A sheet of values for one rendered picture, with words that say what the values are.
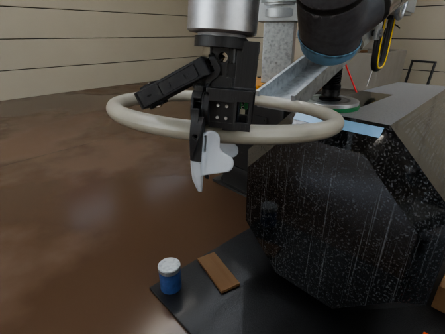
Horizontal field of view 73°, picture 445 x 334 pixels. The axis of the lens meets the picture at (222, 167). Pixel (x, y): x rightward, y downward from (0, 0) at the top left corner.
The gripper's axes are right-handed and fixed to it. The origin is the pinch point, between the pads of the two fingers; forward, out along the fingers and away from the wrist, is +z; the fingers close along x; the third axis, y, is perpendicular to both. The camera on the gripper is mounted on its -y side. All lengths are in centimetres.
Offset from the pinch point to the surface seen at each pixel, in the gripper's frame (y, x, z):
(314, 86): 22, 48, -11
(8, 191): -175, 136, 90
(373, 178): 44, 50, 15
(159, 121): -6.3, -0.2, -8.0
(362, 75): 126, 379, -5
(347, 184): 39, 55, 20
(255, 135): 8.0, -0.2, -7.4
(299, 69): 19, 65, -15
